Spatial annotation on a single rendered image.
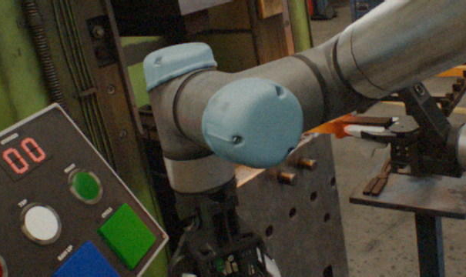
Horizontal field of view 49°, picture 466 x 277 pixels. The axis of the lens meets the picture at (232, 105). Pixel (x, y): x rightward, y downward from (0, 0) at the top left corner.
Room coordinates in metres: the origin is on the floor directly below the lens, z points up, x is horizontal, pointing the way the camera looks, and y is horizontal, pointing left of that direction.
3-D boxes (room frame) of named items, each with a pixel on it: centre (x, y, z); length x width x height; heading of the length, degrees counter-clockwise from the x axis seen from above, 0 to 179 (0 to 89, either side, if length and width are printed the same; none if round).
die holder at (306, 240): (1.27, 0.10, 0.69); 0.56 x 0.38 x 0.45; 43
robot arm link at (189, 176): (0.53, 0.04, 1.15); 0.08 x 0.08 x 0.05
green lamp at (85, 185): (0.69, 0.23, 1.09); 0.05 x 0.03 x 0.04; 133
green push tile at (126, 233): (0.67, 0.19, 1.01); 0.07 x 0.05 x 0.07; 158
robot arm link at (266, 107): (0.45, -0.02, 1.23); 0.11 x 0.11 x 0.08; 29
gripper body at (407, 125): (0.78, -0.31, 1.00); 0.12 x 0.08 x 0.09; 43
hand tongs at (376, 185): (1.47, -0.50, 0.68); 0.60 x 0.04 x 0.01; 143
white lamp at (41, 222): (0.59, 0.27, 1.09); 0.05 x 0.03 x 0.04; 133
